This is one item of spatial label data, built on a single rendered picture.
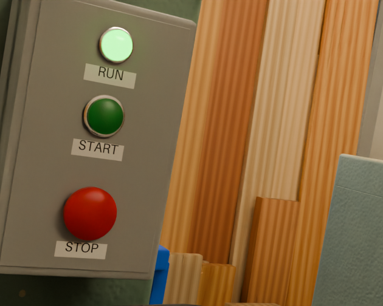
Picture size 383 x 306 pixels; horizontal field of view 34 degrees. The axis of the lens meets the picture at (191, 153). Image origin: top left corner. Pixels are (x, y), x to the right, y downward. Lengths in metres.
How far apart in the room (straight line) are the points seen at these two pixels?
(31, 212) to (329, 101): 1.90
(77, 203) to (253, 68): 1.72
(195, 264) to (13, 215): 1.47
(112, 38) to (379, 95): 2.25
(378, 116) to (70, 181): 2.25
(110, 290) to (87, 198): 0.11
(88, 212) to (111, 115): 0.06
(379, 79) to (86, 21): 2.28
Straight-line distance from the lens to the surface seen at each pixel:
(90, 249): 0.36
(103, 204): 0.35
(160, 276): 1.28
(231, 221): 2.03
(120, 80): 0.35
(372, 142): 2.55
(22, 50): 0.34
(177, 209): 1.88
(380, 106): 2.56
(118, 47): 0.35
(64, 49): 0.35
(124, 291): 0.45
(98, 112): 0.34
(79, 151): 0.35
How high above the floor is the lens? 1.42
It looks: 3 degrees down
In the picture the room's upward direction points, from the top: 10 degrees clockwise
